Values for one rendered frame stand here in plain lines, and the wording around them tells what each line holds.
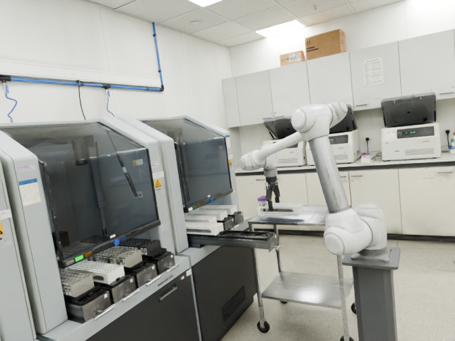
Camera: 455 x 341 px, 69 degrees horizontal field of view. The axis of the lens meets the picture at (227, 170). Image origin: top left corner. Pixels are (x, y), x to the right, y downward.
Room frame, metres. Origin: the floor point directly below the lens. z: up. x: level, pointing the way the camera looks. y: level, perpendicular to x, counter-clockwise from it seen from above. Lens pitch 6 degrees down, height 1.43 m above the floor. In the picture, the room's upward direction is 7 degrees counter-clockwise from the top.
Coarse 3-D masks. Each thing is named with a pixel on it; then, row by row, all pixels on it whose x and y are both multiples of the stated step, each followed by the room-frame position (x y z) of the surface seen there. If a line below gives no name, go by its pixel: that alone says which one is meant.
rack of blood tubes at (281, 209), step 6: (276, 204) 2.21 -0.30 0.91; (282, 204) 2.18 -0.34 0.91; (288, 204) 2.15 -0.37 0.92; (294, 204) 2.13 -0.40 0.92; (300, 204) 2.11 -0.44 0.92; (258, 210) 2.22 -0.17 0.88; (276, 210) 2.24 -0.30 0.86; (282, 210) 2.23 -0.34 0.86; (288, 210) 2.20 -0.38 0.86; (294, 210) 2.08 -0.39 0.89; (300, 210) 2.09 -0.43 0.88; (294, 216) 2.08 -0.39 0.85
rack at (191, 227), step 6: (186, 222) 2.22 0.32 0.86; (192, 222) 2.20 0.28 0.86; (198, 222) 2.18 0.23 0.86; (186, 228) 2.11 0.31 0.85; (192, 228) 2.09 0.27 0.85; (198, 228) 2.06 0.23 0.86; (204, 228) 2.04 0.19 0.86; (210, 228) 2.02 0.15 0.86; (216, 228) 2.01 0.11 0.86; (222, 228) 2.07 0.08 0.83; (204, 234) 2.04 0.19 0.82; (210, 234) 2.02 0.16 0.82; (216, 234) 2.01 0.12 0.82
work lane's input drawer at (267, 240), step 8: (224, 232) 2.06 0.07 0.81; (232, 232) 2.06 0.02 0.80; (240, 232) 2.03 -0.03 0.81; (248, 232) 2.00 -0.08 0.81; (256, 232) 1.97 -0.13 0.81; (264, 232) 1.95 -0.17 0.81; (272, 232) 1.92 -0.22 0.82; (192, 240) 2.07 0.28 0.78; (200, 240) 2.04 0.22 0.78; (208, 240) 2.01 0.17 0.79; (216, 240) 1.98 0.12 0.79; (224, 240) 1.95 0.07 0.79; (232, 240) 1.92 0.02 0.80; (240, 240) 1.90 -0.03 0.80; (248, 240) 1.87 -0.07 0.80; (256, 240) 1.85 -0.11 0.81; (264, 240) 1.83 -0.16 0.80; (272, 240) 1.87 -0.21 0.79; (264, 248) 1.82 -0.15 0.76; (272, 248) 1.86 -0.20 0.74
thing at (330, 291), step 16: (304, 208) 2.36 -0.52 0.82; (320, 208) 2.31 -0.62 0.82; (256, 224) 2.19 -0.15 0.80; (272, 224) 2.13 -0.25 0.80; (288, 224) 2.07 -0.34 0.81; (304, 224) 2.02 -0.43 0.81; (320, 224) 1.97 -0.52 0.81; (256, 256) 2.22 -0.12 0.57; (256, 272) 2.21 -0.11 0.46; (288, 272) 2.53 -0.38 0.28; (352, 272) 2.30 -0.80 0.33; (272, 288) 2.30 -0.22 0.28; (288, 288) 2.27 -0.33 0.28; (304, 288) 2.24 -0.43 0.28; (320, 288) 2.21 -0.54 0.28; (336, 288) 2.19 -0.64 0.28; (320, 304) 2.02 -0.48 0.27; (336, 304) 1.98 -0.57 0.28; (352, 304) 2.31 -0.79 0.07
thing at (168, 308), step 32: (128, 128) 2.00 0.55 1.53; (0, 160) 1.27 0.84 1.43; (32, 160) 1.31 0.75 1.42; (160, 160) 1.95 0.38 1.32; (160, 192) 1.91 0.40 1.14; (32, 224) 1.27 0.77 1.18; (32, 256) 1.25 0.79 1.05; (32, 288) 1.24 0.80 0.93; (160, 288) 1.69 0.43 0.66; (64, 320) 1.32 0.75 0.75; (96, 320) 1.34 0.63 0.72; (128, 320) 1.48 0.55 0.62; (160, 320) 1.66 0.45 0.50; (192, 320) 1.88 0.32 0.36
